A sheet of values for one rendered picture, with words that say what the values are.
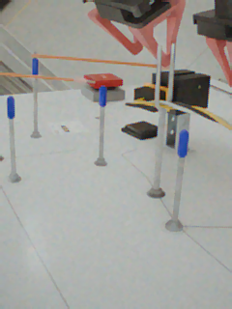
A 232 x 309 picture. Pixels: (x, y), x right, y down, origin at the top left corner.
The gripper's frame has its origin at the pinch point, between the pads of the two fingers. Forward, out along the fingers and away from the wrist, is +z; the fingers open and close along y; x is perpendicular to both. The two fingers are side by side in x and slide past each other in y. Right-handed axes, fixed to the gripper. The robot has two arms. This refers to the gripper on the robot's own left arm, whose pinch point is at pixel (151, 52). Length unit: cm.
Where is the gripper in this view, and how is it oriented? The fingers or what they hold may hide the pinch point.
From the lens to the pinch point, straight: 51.5
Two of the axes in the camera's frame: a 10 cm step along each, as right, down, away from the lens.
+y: 6.1, 3.4, -7.2
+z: 3.2, 7.3, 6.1
